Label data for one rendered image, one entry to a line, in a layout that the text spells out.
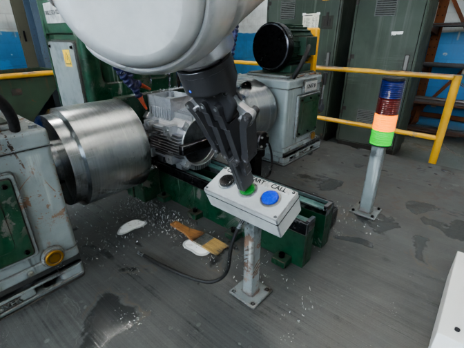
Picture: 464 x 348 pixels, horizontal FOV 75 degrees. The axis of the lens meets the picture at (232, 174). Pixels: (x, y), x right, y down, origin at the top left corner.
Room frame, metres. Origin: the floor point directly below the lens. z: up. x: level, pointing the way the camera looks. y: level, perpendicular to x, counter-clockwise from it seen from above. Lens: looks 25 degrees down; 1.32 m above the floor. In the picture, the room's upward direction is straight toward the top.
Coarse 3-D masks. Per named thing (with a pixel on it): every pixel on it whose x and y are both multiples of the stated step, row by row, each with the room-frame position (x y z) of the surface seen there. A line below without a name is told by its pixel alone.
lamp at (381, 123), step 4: (376, 116) 0.84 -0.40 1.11; (380, 116) 0.82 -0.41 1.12; (384, 116) 0.82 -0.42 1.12; (388, 116) 0.81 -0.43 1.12; (392, 116) 0.81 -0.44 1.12; (396, 116) 0.82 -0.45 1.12; (376, 120) 0.83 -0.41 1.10; (380, 120) 0.82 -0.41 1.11; (384, 120) 0.82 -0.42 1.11; (388, 120) 0.81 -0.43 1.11; (392, 120) 0.81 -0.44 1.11; (396, 120) 0.82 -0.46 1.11; (376, 124) 0.83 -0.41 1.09; (380, 124) 0.82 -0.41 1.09; (384, 124) 0.82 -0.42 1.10; (388, 124) 0.81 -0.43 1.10; (392, 124) 0.81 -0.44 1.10; (376, 128) 0.83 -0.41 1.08; (380, 128) 0.82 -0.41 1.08; (384, 128) 0.81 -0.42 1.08; (388, 128) 0.81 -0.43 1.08; (392, 128) 0.82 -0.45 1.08
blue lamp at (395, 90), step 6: (384, 84) 0.83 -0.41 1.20; (390, 84) 0.82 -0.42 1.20; (396, 84) 0.81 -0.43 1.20; (402, 84) 0.81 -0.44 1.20; (384, 90) 0.83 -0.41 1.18; (390, 90) 0.82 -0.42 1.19; (396, 90) 0.81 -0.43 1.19; (402, 90) 0.82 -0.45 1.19; (378, 96) 0.85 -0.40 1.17; (384, 96) 0.83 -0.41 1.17; (390, 96) 0.82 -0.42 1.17; (396, 96) 0.81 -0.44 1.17; (402, 96) 0.82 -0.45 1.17
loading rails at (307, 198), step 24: (168, 168) 0.92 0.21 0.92; (216, 168) 0.92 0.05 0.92; (168, 192) 0.92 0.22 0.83; (192, 192) 0.84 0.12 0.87; (192, 216) 0.79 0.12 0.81; (216, 216) 0.77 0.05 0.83; (312, 216) 0.61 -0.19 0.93; (264, 240) 0.65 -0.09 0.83; (288, 240) 0.61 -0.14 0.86; (312, 240) 0.61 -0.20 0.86; (288, 264) 0.59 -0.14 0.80
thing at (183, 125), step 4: (148, 112) 0.98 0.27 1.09; (144, 116) 0.98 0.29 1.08; (148, 116) 0.98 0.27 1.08; (152, 116) 0.99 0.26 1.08; (180, 124) 0.86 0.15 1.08; (184, 124) 0.86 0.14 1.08; (188, 124) 0.87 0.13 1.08; (180, 128) 0.86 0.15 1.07; (184, 128) 0.86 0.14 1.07; (216, 156) 0.96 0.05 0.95; (184, 160) 0.87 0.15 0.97; (180, 164) 0.86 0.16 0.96; (184, 164) 0.86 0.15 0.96; (188, 164) 0.87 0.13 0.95; (188, 168) 0.86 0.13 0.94
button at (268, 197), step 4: (264, 192) 0.46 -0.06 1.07; (268, 192) 0.46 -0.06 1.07; (272, 192) 0.46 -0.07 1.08; (264, 196) 0.45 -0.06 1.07; (268, 196) 0.45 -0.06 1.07; (272, 196) 0.45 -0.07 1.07; (276, 196) 0.45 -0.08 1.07; (264, 200) 0.45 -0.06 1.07; (268, 200) 0.44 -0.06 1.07; (272, 200) 0.44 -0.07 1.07; (276, 200) 0.44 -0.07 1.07
